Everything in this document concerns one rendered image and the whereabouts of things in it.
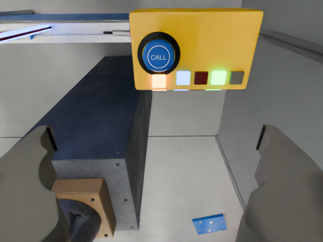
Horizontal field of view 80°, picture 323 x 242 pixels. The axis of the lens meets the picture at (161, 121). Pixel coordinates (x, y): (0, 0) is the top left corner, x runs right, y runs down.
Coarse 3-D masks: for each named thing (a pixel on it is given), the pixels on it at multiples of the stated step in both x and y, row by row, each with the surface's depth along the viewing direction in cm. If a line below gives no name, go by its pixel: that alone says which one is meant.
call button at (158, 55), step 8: (152, 40) 24; (160, 40) 23; (144, 48) 24; (152, 48) 24; (160, 48) 24; (168, 48) 24; (144, 56) 24; (152, 56) 24; (160, 56) 24; (168, 56) 24; (152, 64) 25; (160, 64) 25; (168, 64) 25
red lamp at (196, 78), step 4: (196, 72) 26; (200, 72) 26; (204, 72) 26; (196, 76) 26; (200, 76) 26; (204, 76) 26; (196, 80) 26; (200, 80) 26; (204, 80) 26; (196, 84) 27; (200, 84) 27; (204, 84) 27
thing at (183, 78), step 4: (180, 72) 26; (184, 72) 26; (188, 72) 26; (180, 76) 26; (184, 76) 26; (188, 76) 26; (176, 80) 27; (180, 80) 26; (184, 80) 26; (188, 80) 26; (180, 84) 27; (184, 84) 27; (188, 84) 27
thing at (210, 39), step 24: (144, 24) 23; (168, 24) 23; (192, 24) 23; (216, 24) 23; (240, 24) 23; (192, 48) 25; (216, 48) 25; (240, 48) 25; (144, 72) 26; (168, 72) 26; (192, 72) 26
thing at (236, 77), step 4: (232, 72) 26; (236, 72) 26; (240, 72) 26; (244, 72) 26; (232, 76) 26; (236, 76) 26; (240, 76) 26; (232, 80) 26; (236, 80) 26; (240, 80) 26; (232, 84) 27; (236, 84) 27; (240, 84) 27
